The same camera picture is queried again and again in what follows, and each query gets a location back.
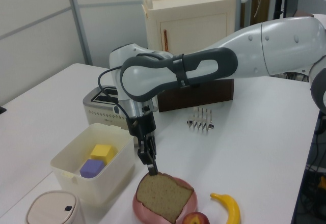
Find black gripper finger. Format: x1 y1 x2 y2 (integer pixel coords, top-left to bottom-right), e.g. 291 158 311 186
137 133 159 176
148 134 157 167

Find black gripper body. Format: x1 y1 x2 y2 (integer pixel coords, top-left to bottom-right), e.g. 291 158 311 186
126 114 157 136

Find brown bread slice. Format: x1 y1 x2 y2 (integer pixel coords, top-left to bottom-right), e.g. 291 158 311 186
134 173 195 223

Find pink plate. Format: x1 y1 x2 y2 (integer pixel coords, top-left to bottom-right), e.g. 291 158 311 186
132 177 198 224

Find cream and silver toaster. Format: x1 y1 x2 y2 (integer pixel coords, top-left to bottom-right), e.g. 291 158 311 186
83 86 133 130

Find yellow block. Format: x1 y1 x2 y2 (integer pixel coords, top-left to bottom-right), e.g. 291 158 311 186
89 144 114 163

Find white plastic container box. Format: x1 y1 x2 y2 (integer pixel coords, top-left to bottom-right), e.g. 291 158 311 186
50 122 135 206

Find metal toast rack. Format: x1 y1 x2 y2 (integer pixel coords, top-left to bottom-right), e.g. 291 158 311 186
186 106 214 132

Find purple block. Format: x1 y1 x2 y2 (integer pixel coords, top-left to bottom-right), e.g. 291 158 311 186
79 159 105 179

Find dark brown wooden box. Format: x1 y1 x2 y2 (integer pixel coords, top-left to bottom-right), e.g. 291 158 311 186
157 78 235 113

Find red apple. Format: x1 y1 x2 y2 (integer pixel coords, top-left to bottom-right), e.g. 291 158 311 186
181 211 211 224

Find yellow banana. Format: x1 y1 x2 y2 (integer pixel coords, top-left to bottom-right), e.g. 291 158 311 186
210 192 241 224

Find small cream lidded bin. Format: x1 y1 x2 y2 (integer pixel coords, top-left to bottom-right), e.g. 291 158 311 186
24 190 86 224

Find cream plastic cabinet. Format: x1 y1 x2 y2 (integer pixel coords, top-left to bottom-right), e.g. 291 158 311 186
142 0 236 57

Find wooden background desk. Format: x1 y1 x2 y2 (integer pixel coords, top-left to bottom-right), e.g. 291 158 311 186
240 0 272 27

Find black monitor stand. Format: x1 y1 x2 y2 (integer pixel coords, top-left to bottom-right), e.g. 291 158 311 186
274 0 300 21

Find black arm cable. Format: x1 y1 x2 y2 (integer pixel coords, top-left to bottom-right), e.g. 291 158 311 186
97 52 176 127

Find black cable strap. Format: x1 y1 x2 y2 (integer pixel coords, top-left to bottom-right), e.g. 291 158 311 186
173 53 191 87

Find orange cabinet door handle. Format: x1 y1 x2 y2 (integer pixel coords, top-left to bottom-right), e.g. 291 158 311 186
162 29 169 53

